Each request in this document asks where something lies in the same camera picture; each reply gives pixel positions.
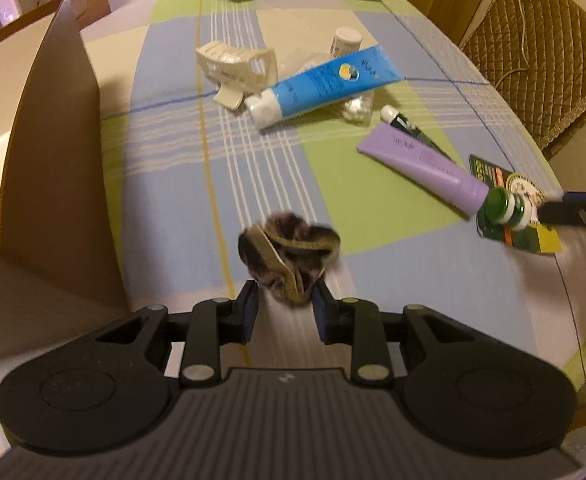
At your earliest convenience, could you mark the cream plastic hair claw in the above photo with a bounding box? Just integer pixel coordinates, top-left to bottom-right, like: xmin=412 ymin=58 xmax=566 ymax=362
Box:
xmin=195 ymin=40 xmax=278 ymax=110

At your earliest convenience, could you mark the purple cream tube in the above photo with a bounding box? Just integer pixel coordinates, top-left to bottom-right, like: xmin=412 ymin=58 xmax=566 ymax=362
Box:
xmin=357 ymin=124 xmax=489 ymax=217

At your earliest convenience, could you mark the white power cable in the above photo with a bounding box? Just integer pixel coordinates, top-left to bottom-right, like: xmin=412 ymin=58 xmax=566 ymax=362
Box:
xmin=492 ymin=0 xmax=556 ymax=92

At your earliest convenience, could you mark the dark green small tube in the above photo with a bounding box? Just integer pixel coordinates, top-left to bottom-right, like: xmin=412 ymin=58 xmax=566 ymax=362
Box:
xmin=380 ymin=105 xmax=449 ymax=158

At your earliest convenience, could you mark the clear cotton swab bag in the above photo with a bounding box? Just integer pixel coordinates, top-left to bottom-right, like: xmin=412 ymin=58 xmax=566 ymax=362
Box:
xmin=278 ymin=49 xmax=374 ymax=126

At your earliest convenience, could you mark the blue cream tube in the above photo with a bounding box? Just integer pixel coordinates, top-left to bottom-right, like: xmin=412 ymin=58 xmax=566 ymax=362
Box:
xmin=244 ymin=46 xmax=404 ymax=130

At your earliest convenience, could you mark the dark velvet hair scrunchie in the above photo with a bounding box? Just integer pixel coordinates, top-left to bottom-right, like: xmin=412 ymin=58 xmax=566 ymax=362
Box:
xmin=238 ymin=211 xmax=340 ymax=307

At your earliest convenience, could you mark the brown cardboard storage box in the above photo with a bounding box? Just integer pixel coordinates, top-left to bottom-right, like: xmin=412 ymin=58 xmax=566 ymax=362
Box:
xmin=0 ymin=0 xmax=127 ymax=359

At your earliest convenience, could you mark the quilted brown chair cushion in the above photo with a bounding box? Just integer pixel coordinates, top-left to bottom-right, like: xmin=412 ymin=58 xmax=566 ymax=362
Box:
xmin=461 ymin=0 xmax=586 ymax=158

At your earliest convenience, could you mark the green carded balm jar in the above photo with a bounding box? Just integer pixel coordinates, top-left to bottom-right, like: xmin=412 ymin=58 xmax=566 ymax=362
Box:
xmin=470 ymin=155 xmax=562 ymax=255

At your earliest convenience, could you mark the small white bottle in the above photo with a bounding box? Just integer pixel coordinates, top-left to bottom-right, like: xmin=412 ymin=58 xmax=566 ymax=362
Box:
xmin=330 ymin=27 xmax=362 ymax=58

